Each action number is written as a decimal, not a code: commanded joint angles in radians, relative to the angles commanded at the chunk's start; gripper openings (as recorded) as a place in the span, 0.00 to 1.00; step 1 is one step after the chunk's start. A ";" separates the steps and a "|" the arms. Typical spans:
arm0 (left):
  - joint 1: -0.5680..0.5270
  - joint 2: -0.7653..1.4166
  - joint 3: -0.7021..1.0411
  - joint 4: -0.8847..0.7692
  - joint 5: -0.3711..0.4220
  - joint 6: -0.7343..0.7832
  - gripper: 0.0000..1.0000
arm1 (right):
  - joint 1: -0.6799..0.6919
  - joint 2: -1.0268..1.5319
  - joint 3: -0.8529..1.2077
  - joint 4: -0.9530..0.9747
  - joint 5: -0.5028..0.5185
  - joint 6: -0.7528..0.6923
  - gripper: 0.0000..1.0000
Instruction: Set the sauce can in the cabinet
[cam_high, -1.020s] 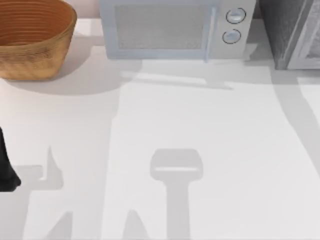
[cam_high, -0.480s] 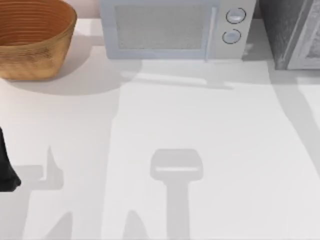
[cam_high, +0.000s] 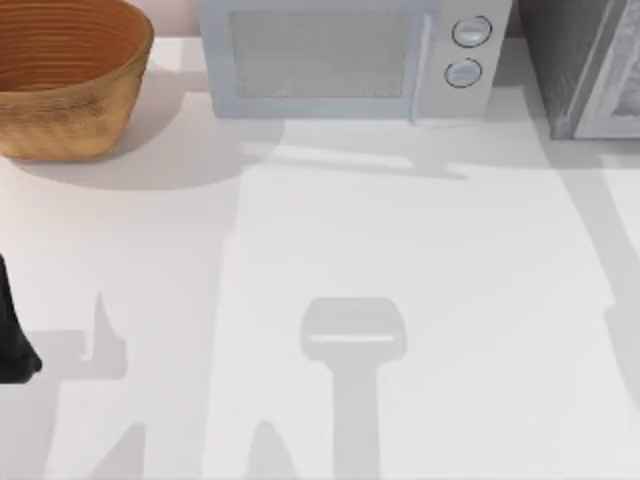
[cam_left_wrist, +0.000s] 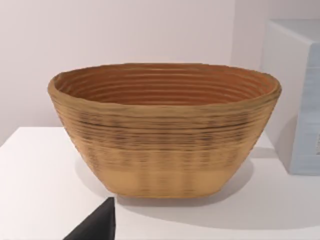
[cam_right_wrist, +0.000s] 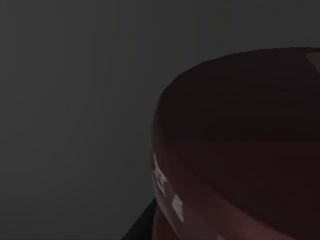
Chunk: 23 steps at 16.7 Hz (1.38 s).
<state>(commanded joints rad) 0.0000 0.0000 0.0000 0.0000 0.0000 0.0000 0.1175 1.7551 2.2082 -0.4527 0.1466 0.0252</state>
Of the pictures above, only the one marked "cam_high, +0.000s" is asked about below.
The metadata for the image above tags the grey cabinet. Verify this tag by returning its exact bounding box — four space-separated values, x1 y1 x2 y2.
517 0 640 141

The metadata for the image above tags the microwave oven door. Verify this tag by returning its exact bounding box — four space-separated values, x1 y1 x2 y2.
199 0 434 125

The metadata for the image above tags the pale microwave oven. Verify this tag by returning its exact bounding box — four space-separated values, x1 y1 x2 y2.
198 0 514 126

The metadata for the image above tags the brown woven basket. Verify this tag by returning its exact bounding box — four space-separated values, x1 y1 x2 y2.
0 0 155 162

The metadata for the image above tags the round microwave knob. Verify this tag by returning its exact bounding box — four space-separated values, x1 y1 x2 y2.
451 15 493 49
443 57 484 90

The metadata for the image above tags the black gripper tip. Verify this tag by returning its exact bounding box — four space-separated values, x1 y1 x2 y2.
0 254 43 385

